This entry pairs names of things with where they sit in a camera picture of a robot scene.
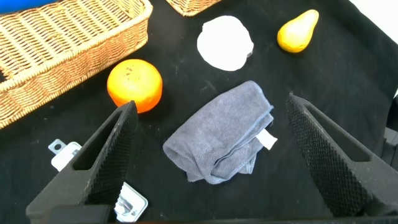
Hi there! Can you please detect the white paper roll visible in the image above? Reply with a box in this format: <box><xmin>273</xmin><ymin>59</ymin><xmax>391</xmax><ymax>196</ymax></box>
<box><xmin>197</xmin><ymin>15</ymin><xmax>254</xmax><ymax>72</ymax></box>

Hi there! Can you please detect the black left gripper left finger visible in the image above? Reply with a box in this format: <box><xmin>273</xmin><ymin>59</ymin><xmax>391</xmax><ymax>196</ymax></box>
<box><xmin>25</xmin><ymin>100</ymin><xmax>139</xmax><ymax>224</ymax></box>

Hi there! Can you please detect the yellow pear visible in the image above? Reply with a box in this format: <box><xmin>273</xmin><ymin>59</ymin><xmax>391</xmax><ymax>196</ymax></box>
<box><xmin>277</xmin><ymin>9</ymin><xmax>320</xmax><ymax>54</ymax></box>

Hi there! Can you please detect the blue folded towel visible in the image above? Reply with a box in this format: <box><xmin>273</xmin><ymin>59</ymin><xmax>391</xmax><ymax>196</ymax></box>
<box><xmin>0</xmin><ymin>0</ymin><xmax>60</xmax><ymax>15</ymax></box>

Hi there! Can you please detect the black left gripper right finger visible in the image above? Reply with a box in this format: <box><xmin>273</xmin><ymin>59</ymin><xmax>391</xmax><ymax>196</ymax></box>
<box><xmin>285</xmin><ymin>91</ymin><xmax>398</xmax><ymax>218</ymax></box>

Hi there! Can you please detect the orange fruit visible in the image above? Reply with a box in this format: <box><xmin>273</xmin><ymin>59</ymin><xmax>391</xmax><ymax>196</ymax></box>
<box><xmin>106</xmin><ymin>58</ymin><xmax>164</xmax><ymax>114</ymax></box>

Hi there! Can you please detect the rectangular wicker basket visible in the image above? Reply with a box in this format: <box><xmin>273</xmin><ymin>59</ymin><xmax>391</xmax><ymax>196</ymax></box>
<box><xmin>0</xmin><ymin>0</ymin><xmax>154</xmax><ymax>130</ymax></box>
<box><xmin>164</xmin><ymin>0</ymin><xmax>223</xmax><ymax>17</ymax></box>

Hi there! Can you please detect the grey towel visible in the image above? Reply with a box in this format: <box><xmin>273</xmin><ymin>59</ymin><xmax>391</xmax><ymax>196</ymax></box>
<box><xmin>162</xmin><ymin>80</ymin><xmax>278</xmax><ymax>185</ymax></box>

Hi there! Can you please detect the clear plastic compass case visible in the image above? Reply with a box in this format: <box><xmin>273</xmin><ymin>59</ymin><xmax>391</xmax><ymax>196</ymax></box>
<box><xmin>48</xmin><ymin>139</ymin><xmax>149</xmax><ymax>223</ymax></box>

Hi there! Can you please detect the black table cloth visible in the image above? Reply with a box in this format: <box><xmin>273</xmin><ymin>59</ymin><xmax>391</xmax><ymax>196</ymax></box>
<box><xmin>0</xmin><ymin>0</ymin><xmax>398</xmax><ymax>224</ymax></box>

